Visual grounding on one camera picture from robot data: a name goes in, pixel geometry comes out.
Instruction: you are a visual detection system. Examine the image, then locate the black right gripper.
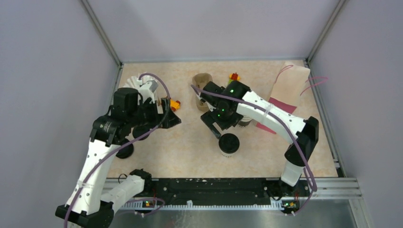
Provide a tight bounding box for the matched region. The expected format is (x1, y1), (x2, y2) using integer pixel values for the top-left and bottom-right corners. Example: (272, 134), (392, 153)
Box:
(201, 104), (244, 139)

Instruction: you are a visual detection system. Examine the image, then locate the stack of paper cups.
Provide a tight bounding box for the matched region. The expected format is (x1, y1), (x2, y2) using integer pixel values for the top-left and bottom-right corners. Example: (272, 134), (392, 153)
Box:
(238, 115), (252, 127)

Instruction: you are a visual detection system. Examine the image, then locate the brown cardboard cup carrier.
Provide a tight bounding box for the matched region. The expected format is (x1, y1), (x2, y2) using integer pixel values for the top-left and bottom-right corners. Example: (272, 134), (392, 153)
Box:
(192, 73), (215, 112)

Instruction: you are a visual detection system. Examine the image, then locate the red green toy brick car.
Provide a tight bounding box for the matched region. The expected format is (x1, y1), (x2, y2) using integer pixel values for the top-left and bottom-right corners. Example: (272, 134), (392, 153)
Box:
(228, 73), (240, 84)

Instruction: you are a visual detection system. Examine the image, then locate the black cup lid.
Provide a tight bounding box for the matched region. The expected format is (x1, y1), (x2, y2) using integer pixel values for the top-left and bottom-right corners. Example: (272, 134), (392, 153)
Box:
(219, 133), (240, 149)

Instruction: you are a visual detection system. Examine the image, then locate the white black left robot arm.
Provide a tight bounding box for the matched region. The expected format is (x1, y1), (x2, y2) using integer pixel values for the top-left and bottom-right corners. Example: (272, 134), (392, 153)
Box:
(55, 88), (181, 228)

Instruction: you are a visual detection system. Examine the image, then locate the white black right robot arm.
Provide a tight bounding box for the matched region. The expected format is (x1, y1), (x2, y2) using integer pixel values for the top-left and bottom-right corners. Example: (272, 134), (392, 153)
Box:
(192, 81), (319, 196)

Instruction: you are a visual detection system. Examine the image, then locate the yellow toy brick car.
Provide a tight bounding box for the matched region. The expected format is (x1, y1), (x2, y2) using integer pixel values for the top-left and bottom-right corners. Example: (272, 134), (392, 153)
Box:
(170, 99), (181, 112)

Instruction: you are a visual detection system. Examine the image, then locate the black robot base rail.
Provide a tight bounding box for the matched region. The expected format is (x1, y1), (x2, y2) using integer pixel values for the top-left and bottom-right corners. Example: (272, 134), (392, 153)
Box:
(135, 178), (310, 198)

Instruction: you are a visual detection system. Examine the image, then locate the kraft pink paper bag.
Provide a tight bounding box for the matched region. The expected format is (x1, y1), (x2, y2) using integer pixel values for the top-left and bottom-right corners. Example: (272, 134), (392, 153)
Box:
(268, 61), (328, 114)

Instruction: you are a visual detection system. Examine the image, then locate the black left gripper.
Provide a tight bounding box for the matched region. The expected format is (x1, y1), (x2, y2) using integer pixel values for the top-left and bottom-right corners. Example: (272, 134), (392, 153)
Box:
(128, 97), (181, 128)

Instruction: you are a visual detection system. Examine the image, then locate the stack of black lids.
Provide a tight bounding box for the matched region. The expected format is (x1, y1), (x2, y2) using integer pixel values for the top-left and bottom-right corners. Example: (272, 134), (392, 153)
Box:
(115, 144), (134, 159)

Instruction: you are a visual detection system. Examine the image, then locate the single white paper cup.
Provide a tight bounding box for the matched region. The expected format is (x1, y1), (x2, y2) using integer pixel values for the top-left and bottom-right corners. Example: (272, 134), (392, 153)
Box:
(220, 148), (238, 158)

